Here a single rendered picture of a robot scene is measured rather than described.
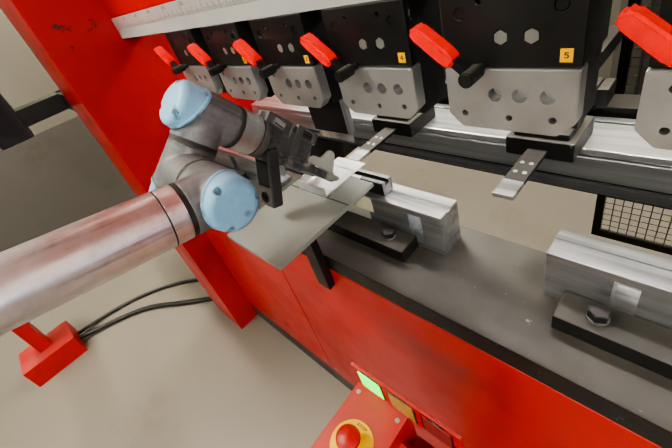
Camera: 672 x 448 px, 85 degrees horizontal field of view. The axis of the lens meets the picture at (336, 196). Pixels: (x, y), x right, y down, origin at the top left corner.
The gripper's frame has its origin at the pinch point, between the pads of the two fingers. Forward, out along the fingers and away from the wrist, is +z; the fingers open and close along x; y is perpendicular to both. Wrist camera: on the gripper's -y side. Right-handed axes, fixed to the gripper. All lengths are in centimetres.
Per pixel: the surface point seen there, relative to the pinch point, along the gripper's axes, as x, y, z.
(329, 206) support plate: -7.1, -5.4, -2.7
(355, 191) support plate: -9.0, -0.8, 1.1
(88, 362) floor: 144, -127, 25
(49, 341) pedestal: 161, -124, 10
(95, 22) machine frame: 83, 23, -32
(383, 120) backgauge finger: 1.5, 19.1, 15.0
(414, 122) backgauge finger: -6.5, 20.1, 16.5
